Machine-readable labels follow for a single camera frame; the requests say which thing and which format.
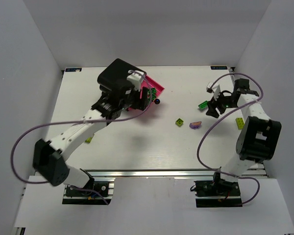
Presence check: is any green long lego brick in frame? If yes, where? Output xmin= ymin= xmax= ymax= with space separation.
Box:
xmin=198 ymin=100 xmax=208 ymax=111

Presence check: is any pink top drawer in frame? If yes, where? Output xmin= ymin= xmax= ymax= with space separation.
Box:
xmin=126 ymin=72 xmax=165 ymax=111

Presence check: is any lime long lego brick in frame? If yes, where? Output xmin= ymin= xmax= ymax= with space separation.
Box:
xmin=235 ymin=117 xmax=245 ymax=130

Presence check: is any small green lego brick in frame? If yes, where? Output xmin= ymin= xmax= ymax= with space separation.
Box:
xmin=148 ymin=94 xmax=156 ymax=101

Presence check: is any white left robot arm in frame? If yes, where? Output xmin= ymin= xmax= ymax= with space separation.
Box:
xmin=33 ymin=74 xmax=150 ymax=188

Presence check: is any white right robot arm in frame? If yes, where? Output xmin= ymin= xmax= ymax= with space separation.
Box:
xmin=206 ymin=78 xmax=282 ymax=193

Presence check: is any lime lego near left arm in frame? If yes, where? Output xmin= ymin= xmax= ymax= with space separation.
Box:
xmin=85 ymin=137 xmax=93 ymax=143

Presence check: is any purple butterfly lego brick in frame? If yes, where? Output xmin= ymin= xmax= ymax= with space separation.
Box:
xmin=189 ymin=121 xmax=202 ymax=129

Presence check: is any black drawer cabinet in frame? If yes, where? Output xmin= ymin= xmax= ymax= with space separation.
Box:
xmin=97 ymin=58 xmax=146 ymax=95

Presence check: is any lime square lego brick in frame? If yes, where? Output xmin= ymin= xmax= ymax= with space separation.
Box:
xmin=175 ymin=118 xmax=184 ymax=127

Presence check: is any blue label right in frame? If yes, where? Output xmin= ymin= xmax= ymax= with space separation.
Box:
xmin=210 ymin=66 xmax=228 ymax=70

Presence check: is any blue label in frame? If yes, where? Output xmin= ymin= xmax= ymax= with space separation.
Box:
xmin=210 ymin=66 xmax=228 ymax=70
xmin=64 ymin=68 xmax=82 ymax=72

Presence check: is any blue label left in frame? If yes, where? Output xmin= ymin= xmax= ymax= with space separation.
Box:
xmin=64 ymin=68 xmax=82 ymax=72

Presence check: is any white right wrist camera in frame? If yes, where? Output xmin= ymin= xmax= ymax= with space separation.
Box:
xmin=206 ymin=82 xmax=221 ymax=100

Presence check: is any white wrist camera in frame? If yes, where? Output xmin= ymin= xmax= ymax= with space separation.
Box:
xmin=206 ymin=82 xmax=221 ymax=100
xmin=126 ymin=70 xmax=146 ymax=91

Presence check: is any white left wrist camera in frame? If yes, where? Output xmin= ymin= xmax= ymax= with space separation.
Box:
xmin=126 ymin=70 xmax=146 ymax=91

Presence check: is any aluminium table edge rail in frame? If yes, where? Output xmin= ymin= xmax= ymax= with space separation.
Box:
xmin=87 ymin=169 xmax=214 ymax=177

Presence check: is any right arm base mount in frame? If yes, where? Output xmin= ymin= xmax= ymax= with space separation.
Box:
xmin=190 ymin=180 xmax=243 ymax=208

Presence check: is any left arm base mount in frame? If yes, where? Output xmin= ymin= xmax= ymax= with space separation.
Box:
xmin=62 ymin=177 xmax=115 ymax=206

